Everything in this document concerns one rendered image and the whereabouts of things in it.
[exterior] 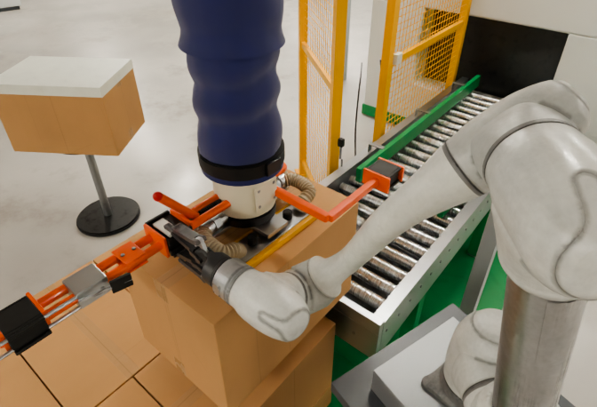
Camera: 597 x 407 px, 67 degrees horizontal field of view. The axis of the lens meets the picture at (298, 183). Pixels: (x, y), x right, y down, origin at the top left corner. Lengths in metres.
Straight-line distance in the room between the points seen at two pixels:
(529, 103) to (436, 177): 0.16
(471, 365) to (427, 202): 0.48
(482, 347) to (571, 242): 0.59
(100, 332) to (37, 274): 1.24
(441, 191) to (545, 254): 0.23
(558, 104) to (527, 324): 0.30
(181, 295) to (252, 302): 0.30
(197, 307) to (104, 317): 0.81
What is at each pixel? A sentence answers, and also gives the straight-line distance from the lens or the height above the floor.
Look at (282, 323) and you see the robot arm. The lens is 0.89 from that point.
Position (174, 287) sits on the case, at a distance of 1.19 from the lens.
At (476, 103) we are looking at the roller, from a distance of 3.47.
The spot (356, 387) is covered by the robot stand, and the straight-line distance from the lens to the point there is 1.37.
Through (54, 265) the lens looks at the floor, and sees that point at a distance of 3.05.
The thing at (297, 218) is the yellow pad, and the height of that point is 1.09.
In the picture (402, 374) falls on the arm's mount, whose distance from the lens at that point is 1.31.
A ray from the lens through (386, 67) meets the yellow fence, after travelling 2.65.
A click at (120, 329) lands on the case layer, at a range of 1.85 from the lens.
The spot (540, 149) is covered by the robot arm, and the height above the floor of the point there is 1.66.
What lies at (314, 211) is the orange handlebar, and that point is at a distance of 1.15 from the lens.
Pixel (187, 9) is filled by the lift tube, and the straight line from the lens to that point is 0.97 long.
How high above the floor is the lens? 1.93
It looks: 36 degrees down
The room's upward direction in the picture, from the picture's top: straight up
